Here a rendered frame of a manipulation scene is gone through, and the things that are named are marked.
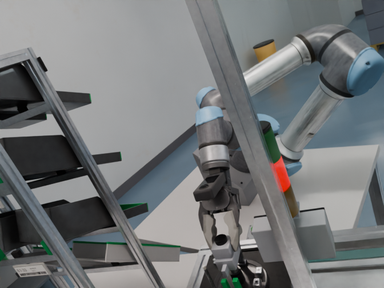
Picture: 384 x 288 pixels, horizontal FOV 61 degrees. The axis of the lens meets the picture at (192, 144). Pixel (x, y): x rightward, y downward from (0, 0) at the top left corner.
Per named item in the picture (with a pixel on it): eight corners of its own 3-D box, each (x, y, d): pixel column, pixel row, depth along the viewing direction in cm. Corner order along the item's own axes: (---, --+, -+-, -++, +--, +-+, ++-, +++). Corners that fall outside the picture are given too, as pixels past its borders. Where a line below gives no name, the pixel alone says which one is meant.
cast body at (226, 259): (224, 251, 81) (214, 230, 79) (240, 250, 79) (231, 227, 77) (217, 278, 74) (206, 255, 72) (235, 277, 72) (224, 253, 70)
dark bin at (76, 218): (115, 212, 94) (111, 187, 95) (148, 211, 87) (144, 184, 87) (19, 244, 71) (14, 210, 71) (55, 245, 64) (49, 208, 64)
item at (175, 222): (209, 159, 194) (207, 155, 193) (380, 150, 134) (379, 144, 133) (130, 241, 146) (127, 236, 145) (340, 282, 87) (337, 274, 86)
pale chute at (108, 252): (146, 259, 103) (147, 244, 104) (179, 261, 95) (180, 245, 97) (70, 259, 81) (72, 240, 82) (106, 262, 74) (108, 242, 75)
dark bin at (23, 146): (88, 166, 89) (84, 140, 89) (122, 160, 82) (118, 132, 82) (-24, 183, 66) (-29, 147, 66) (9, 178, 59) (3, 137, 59)
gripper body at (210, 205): (243, 211, 82) (236, 165, 86) (231, 210, 75) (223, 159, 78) (215, 215, 85) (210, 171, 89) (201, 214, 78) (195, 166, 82)
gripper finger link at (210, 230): (222, 252, 81) (224, 214, 83) (212, 254, 76) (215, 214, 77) (211, 251, 82) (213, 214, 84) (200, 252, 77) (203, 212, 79)
